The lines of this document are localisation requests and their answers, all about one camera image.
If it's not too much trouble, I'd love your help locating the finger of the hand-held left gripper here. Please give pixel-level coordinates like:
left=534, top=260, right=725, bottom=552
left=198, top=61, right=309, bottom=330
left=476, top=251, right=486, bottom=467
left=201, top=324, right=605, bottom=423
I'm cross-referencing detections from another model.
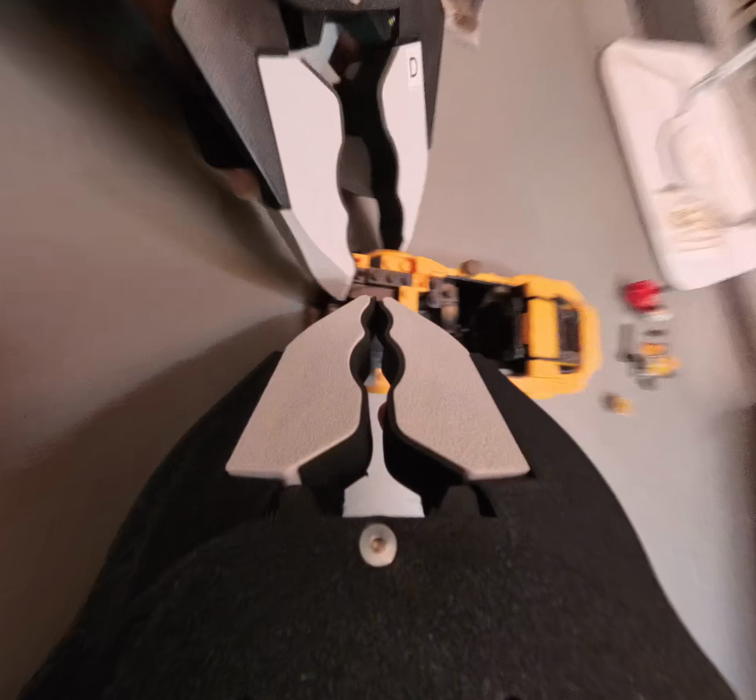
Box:
left=378, top=42, right=430, bottom=250
left=258, top=52, right=356, bottom=301

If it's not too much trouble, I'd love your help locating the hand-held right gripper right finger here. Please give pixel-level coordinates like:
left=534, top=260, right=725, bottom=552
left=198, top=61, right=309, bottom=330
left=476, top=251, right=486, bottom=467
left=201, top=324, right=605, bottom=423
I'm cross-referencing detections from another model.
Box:
left=378, top=299, right=531, bottom=484

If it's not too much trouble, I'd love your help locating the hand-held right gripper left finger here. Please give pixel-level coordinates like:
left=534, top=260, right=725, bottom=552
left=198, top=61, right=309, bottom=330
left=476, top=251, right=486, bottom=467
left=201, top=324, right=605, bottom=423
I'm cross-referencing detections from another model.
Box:
left=226, top=297, right=375, bottom=485

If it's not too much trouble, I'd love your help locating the yellow lego car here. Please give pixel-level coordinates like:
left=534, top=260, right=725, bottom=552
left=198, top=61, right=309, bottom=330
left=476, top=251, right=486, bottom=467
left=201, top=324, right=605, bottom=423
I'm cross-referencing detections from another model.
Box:
left=307, top=249, right=604, bottom=401

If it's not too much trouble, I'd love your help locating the white book stand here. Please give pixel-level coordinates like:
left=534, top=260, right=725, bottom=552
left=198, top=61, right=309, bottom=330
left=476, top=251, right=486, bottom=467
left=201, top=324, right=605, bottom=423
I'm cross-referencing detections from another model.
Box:
left=598, top=38, right=756, bottom=292

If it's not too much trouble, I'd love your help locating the pile of small lego pieces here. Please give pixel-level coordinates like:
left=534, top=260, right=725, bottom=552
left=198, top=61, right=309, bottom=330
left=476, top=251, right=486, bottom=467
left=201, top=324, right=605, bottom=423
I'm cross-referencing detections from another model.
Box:
left=617, top=321, right=681, bottom=389

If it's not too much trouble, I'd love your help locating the sticker sheet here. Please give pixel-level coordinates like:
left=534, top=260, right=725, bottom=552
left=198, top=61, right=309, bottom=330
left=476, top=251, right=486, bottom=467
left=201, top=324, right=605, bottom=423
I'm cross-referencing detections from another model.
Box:
left=664, top=192, right=724, bottom=252

